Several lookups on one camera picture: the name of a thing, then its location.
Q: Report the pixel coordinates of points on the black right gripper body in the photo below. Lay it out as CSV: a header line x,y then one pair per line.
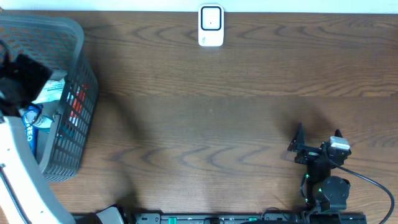
x,y
308,155

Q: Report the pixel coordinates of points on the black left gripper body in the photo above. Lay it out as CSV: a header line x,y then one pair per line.
x,y
27,71

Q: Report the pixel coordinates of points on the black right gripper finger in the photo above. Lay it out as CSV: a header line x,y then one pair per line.
x,y
298,142
338,133

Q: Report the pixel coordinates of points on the white wet wipes pack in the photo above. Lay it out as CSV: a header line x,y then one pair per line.
x,y
52,91

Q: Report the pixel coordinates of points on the blue Oreo cookie pack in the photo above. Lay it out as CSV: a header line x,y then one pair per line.
x,y
31,132

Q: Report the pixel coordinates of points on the teal mouthwash bottle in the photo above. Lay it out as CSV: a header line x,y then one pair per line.
x,y
38,121

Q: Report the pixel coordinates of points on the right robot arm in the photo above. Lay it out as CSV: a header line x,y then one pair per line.
x,y
325,194

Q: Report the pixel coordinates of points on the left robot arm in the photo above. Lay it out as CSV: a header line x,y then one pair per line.
x,y
26,197

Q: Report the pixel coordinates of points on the white barcode scanner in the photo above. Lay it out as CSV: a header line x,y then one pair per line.
x,y
211,25

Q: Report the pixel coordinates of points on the grey plastic basket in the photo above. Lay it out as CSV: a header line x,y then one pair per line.
x,y
57,43

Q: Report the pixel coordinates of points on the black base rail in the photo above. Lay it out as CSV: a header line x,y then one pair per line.
x,y
156,218

